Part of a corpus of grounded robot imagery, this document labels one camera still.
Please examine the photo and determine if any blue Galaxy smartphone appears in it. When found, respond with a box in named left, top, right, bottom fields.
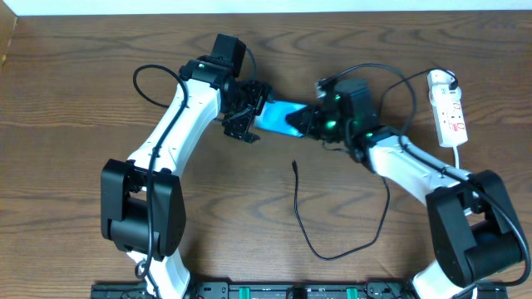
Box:
left=254, top=100, right=306, bottom=138

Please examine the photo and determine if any black USB charging cable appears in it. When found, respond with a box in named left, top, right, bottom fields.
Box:
left=291, top=67, right=460, bottom=262

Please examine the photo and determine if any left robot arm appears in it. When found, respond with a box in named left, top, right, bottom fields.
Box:
left=101, top=34, right=272, bottom=298

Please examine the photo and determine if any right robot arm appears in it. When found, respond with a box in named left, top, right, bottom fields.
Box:
left=285, top=79, right=531, bottom=298

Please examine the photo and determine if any white power strip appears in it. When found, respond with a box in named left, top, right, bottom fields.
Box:
left=427, top=70, right=468, bottom=148

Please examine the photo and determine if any cardboard side panel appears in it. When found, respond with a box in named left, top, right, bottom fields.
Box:
left=0, top=0, right=18, bottom=66

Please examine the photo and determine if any white wall charger adapter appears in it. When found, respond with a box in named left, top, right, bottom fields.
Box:
left=429, top=84, right=462, bottom=106

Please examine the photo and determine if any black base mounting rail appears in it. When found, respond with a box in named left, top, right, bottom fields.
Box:
left=89, top=281, right=509, bottom=299

